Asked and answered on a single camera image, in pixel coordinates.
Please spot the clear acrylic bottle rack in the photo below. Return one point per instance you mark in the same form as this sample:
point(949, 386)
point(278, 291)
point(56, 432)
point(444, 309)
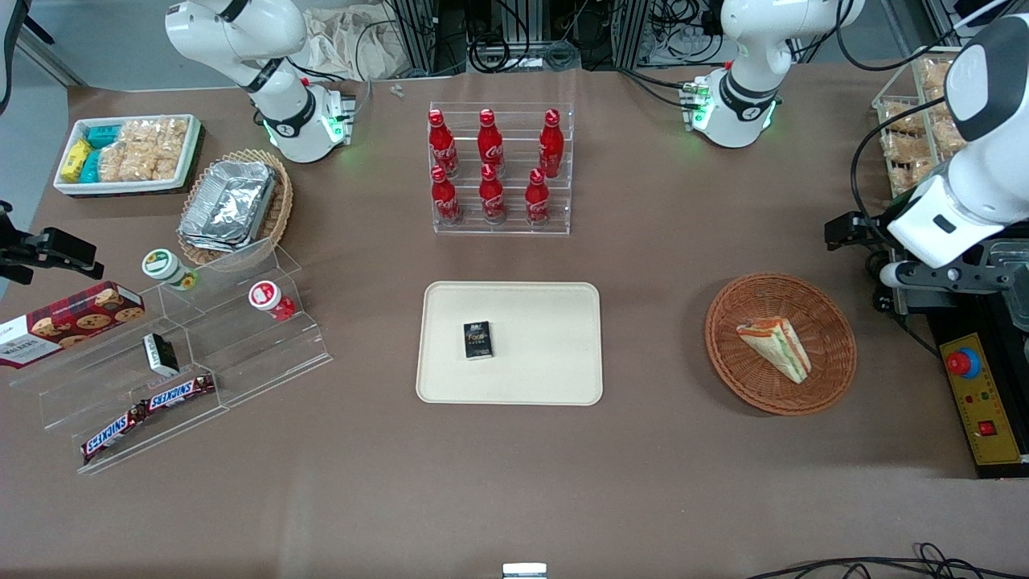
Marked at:
point(514, 221)

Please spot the clear bag of crackers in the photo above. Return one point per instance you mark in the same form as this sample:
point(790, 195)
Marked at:
point(137, 163)
point(157, 133)

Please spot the small black card box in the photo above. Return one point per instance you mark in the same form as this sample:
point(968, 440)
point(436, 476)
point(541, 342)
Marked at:
point(478, 340)

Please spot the yellow snack pack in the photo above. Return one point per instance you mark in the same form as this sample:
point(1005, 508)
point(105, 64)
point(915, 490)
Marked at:
point(76, 159)

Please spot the white rectangular plastic bin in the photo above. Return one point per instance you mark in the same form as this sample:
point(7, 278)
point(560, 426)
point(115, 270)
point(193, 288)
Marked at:
point(129, 186)

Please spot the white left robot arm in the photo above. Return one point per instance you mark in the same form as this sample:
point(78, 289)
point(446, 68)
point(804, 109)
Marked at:
point(748, 56)

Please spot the beige plastic tray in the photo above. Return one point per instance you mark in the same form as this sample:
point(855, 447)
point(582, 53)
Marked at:
point(547, 346)

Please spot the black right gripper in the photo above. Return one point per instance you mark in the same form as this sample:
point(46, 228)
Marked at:
point(50, 247)

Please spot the triangular sandwich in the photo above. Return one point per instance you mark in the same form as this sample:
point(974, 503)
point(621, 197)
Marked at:
point(778, 347)

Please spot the red tartan cookie box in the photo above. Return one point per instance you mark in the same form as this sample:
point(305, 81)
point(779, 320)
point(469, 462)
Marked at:
point(56, 326)

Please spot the clear bag of biscuits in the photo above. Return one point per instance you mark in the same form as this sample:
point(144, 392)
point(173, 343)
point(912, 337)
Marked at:
point(936, 88)
point(904, 145)

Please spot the brown wicker basket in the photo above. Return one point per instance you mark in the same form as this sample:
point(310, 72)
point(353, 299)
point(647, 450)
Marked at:
point(820, 322)

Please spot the clear acrylic step shelf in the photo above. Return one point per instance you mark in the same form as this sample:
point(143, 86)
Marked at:
point(241, 354)

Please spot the stack of foil trays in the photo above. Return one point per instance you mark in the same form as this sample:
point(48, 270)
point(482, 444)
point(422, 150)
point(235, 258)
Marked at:
point(229, 205)

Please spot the green lid yogurt cup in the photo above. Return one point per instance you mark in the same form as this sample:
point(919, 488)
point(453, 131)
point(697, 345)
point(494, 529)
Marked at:
point(165, 266)

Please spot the small black white box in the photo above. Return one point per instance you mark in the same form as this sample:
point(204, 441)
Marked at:
point(161, 355)

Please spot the red emergency stop button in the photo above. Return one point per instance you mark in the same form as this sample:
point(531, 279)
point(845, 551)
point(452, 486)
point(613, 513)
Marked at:
point(960, 363)

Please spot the black machine housing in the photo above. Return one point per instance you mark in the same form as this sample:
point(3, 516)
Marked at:
point(1013, 346)

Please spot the teal snack pack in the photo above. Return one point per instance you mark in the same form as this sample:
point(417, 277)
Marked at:
point(103, 135)
point(91, 167)

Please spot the red cola bottle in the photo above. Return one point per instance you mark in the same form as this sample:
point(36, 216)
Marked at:
point(537, 199)
point(489, 143)
point(491, 195)
point(443, 145)
point(551, 145)
point(444, 197)

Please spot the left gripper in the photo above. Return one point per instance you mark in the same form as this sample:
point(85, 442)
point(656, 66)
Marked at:
point(854, 230)

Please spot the aluminium frame post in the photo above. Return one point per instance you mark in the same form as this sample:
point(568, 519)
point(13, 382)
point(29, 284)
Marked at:
point(633, 32)
point(430, 32)

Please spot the brown Snickers bar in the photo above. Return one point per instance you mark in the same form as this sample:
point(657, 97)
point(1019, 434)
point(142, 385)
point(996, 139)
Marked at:
point(178, 392)
point(112, 433)

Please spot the yellow control box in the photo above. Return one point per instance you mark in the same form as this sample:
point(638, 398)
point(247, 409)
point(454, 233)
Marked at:
point(985, 402)

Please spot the light oval wicker basket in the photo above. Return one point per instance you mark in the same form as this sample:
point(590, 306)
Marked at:
point(280, 209)

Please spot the clear plastic container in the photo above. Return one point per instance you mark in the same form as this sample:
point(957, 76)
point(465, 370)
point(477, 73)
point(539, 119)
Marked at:
point(1014, 265)

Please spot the beige crumpled cloth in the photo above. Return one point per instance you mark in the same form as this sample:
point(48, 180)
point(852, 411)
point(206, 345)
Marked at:
point(346, 44)

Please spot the red lid yogurt cup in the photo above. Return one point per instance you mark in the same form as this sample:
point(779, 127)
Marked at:
point(267, 297)

